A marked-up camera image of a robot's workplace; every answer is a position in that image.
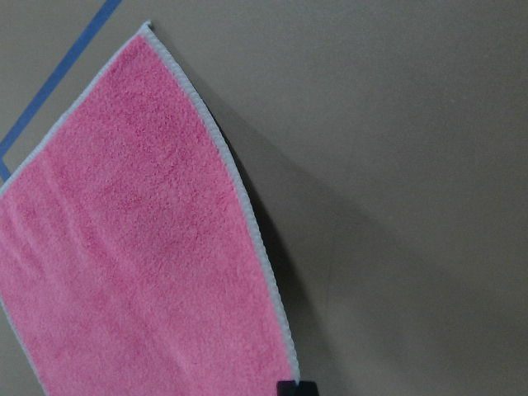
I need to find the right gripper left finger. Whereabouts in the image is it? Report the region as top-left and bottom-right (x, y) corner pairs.
(276, 380), (298, 396)

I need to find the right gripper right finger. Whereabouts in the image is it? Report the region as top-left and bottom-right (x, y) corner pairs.
(298, 380), (318, 396)

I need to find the pink towel with grey back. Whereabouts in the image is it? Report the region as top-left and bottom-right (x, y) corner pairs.
(1, 23), (300, 395)

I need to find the brown paper table cover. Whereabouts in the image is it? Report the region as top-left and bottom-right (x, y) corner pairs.
(4, 1), (527, 395)

